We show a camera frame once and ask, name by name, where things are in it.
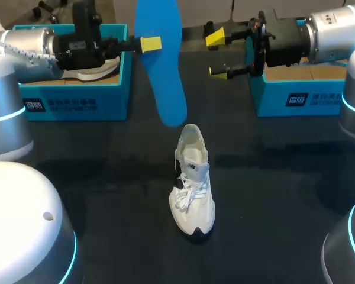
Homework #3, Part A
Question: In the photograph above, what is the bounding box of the blue and black insole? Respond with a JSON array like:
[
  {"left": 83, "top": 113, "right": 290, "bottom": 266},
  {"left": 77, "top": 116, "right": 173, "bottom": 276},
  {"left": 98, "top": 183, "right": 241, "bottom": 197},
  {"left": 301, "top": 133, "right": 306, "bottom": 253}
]
[{"left": 134, "top": 0, "right": 188, "bottom": 128}]

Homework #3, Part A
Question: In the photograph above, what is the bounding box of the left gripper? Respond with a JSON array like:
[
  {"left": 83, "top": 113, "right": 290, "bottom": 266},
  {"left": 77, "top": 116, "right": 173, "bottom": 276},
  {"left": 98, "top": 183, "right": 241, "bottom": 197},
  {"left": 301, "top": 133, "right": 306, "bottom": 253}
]
[{"left": 51, "top": 0, "right": 162, "bottom": 72}]

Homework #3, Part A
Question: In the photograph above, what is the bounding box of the white sneaker with laces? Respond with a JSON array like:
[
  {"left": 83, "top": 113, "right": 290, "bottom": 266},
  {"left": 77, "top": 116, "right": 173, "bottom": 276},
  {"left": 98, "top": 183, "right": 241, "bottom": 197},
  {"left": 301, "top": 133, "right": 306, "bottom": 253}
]
[{"left": 168, "top": 124, "right": 217, "bottom": 237}]

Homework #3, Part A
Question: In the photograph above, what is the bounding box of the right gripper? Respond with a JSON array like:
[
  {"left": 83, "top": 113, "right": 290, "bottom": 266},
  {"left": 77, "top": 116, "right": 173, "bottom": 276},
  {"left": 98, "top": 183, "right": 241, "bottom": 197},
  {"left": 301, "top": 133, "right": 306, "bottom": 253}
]
[{"left": 205, "top": 8, "right": 308, "bottom": 80}]

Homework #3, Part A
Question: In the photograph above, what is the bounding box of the white cable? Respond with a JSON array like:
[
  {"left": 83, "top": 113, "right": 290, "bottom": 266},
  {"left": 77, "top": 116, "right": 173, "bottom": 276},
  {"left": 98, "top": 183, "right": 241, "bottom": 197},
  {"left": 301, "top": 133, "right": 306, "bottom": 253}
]
[{"left": 0, "top": 34, "right": 59, "bottom": 64}]

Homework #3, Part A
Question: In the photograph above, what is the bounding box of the teal box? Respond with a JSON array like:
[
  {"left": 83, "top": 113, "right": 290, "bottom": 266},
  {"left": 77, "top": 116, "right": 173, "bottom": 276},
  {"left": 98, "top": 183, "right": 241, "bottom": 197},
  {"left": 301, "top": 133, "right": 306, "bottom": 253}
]
[
  {"left": 244, "top": 17, "right": 351, "bottom": 118},
  {"left": 11, "top": 23, "right": 134, "bottom": 122}
]

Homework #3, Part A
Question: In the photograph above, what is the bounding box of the white and grey sneaker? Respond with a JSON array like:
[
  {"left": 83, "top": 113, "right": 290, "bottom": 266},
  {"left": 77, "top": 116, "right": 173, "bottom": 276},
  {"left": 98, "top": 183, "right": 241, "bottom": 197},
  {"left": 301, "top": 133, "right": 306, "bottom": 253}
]
[{"left": 59, "top": 57, "right": 121, "bottom": 83}]

